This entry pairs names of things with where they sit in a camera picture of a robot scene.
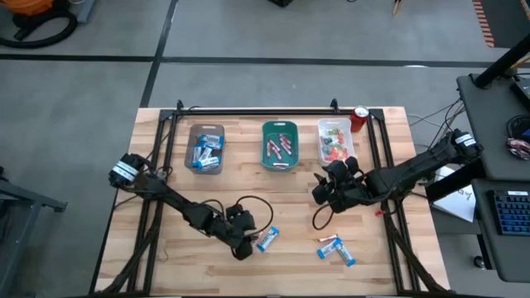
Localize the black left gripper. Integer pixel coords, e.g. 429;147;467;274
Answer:
218;204;261;262

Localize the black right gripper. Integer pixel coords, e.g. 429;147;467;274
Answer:
310;155;370;214

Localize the teal plastic bin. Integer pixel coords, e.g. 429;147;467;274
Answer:
261;120;300;172

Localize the white plastic bin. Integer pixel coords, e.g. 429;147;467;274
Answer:
316;118;359;169

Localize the red soda can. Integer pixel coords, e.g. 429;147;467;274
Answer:
349;105;371;133

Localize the grey translucent plastic bin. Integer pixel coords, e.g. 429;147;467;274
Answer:
184;123;226;175

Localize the white paper sheet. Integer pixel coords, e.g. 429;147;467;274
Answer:
430;165;477;224

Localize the dark grey desk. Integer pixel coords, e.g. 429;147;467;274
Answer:
456;73;530;181
471;178;530;284

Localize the black keyboard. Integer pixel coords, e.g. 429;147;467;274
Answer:
492;189;530;237

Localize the colourful wrapper pile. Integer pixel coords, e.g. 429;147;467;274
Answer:
507;137;530;161

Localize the grey metal cart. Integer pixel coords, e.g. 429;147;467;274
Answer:
0;165;69;291

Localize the black pole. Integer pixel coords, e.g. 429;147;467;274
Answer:
474;35;530;89

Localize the black mat striped edge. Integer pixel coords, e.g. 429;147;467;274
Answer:
471;0;530;49

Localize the orange vacuum cleaner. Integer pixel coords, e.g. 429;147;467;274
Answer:
11;0;57;17

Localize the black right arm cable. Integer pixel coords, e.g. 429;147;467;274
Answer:
311;204;333;232

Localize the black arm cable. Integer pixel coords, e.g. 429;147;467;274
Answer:
311;204;333;232
202;195;275;238

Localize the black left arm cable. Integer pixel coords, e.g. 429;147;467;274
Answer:
202;195;275;238

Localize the floor cable bundle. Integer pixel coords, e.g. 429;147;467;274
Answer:
407;97;477;150

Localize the black coiled cable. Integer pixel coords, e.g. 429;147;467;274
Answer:
505;114;530;140

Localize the black vacuum hose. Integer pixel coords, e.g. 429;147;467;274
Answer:
0;7;79;50

